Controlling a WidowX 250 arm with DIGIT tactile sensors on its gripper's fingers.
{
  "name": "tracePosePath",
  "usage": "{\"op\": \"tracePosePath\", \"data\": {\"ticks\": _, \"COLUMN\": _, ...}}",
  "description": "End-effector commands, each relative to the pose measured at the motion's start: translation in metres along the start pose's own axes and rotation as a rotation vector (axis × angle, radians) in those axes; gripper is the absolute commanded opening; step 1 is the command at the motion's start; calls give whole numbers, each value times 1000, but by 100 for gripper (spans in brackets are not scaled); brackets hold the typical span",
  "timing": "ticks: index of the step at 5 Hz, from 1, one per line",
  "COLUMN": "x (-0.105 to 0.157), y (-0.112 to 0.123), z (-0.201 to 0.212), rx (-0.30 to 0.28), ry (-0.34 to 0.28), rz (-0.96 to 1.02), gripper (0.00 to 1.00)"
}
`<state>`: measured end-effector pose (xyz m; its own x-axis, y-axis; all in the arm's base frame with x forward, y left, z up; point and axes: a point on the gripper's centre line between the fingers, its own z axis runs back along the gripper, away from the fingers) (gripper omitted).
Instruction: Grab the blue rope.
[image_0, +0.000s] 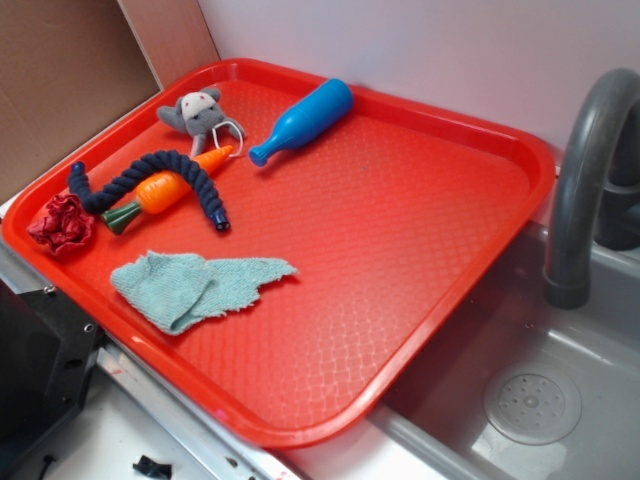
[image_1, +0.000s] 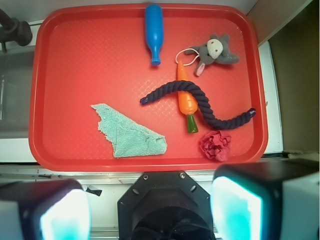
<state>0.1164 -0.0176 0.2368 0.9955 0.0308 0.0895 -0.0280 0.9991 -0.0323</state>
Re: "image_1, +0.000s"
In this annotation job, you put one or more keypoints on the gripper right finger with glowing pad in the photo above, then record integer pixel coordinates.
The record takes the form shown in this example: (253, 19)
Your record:
(268, 200)

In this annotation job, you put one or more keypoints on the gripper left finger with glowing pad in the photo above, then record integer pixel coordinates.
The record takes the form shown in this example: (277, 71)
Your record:
(44, 210)

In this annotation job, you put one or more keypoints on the crumpled red fabric ball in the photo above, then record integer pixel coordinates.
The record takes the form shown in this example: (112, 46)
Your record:
(216, 145)

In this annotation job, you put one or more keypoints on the light green cloth rag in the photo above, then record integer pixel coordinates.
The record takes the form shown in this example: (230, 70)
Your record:
(127, 137)

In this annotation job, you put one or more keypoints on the red plastic tray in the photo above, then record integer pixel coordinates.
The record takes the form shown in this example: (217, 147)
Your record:
(98, 54)

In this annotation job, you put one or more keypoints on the orange plastic carrot toy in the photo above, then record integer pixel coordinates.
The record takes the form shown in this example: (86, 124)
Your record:
(186, 102)

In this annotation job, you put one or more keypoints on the steel sink basin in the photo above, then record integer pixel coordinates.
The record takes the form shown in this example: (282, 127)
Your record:
(16, 70)

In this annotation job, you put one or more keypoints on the grey plush bunny toy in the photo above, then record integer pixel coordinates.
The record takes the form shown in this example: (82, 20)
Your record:
(215, 50)

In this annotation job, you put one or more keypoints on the blue plastic bottle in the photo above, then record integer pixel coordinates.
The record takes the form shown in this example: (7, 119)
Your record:
(154, 31)

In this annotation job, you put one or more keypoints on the black octagonal mount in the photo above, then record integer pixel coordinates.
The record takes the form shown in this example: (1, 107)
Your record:
(165, 206)

